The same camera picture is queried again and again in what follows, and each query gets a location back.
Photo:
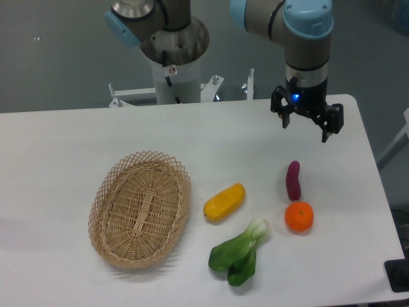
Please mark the white frame at right edge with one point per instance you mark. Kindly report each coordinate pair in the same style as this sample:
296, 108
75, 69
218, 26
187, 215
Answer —
398, 142

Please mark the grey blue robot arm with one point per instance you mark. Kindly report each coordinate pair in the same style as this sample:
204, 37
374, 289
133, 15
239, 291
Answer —
303, 28

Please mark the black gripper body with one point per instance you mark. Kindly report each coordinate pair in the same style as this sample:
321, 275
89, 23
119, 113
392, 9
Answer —
306, 101

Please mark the purple sweet potato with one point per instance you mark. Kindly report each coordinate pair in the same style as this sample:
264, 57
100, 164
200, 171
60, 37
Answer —
292, 181

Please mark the orange mandarin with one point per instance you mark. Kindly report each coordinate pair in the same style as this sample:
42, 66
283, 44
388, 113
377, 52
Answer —
299, 216

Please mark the green bok choy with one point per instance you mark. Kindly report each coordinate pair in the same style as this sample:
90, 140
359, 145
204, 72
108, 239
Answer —
237, 256

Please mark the black device at table edge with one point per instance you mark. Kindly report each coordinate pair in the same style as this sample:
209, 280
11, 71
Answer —
397, 273

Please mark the yellow mango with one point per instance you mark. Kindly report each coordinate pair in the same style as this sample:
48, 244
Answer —
224, 203

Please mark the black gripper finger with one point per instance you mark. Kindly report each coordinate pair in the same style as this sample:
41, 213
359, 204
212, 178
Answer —
330, 120
277, 107

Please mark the white metal base frame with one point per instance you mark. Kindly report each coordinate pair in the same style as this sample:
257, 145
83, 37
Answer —
209, 92

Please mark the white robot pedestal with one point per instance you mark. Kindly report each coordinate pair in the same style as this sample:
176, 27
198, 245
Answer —
175, 59

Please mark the woven wicker basket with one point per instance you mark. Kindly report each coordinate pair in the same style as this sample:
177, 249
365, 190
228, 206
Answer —
140, 210

